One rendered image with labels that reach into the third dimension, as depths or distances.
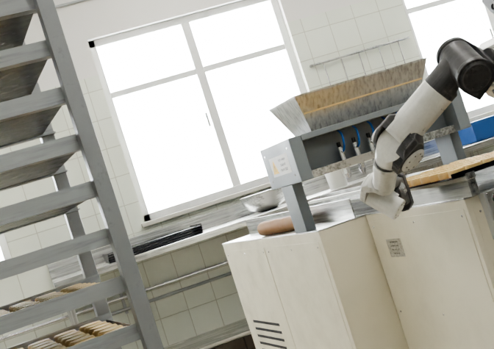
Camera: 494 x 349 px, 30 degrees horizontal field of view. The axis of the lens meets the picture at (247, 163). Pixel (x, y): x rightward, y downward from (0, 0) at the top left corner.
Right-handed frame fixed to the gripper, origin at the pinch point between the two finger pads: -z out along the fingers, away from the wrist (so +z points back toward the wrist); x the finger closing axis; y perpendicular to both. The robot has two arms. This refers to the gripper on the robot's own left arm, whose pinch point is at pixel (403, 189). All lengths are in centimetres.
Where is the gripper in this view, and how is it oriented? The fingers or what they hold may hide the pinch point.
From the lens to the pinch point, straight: 292.0
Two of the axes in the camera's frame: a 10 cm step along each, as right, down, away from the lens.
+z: -4.4, 1.1, -8.9
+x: -3.1, -9.5, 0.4
